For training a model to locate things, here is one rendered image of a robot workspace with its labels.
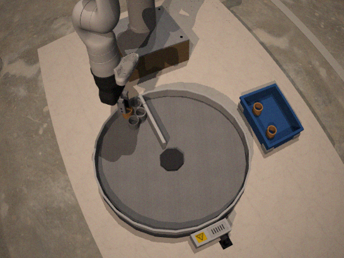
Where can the blue square tray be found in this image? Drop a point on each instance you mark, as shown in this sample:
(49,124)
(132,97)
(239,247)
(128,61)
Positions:
(276,112)

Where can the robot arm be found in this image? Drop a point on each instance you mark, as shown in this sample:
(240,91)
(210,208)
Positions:
(91,18)

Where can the bronze bushing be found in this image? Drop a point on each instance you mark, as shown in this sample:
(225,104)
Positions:
(271,128)
(257,105)
(126,116)

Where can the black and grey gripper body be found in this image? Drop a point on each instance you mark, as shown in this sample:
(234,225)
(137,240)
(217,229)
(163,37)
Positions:
(111,76)

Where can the grey metal ring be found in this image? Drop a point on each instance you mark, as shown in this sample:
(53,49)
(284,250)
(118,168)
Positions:
(141,110)
(133,118)
(135,101)

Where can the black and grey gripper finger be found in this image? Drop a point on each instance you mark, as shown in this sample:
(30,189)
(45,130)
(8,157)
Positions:
(121,106)
(124,95)

